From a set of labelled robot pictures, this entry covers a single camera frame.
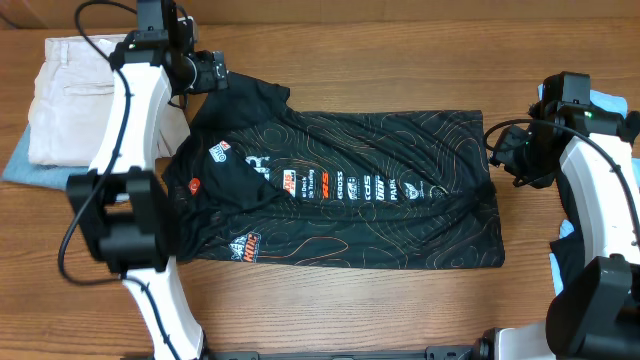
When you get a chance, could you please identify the black printed cycling jersey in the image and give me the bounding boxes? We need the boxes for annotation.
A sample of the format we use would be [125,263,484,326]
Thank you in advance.
[163,73,505,270]

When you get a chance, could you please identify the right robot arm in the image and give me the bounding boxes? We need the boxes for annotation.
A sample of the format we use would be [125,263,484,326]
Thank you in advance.
[472,71,639,359]

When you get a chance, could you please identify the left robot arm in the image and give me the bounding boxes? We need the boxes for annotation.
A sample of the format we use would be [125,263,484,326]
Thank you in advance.
[57,0,228,359]

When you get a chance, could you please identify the light blue shirt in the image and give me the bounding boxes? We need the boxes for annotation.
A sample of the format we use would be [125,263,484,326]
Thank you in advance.
[549,90,639,295]

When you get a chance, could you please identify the plain black shirt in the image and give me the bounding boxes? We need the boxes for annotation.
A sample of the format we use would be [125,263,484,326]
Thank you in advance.
[548,107,640,296]

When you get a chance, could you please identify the folded beige pants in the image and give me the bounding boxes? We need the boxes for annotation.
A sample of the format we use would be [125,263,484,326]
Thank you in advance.
[28,36,190,173]

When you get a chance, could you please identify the folded blue jeans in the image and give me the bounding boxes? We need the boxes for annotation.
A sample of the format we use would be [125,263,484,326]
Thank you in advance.
[1,126,87,190]

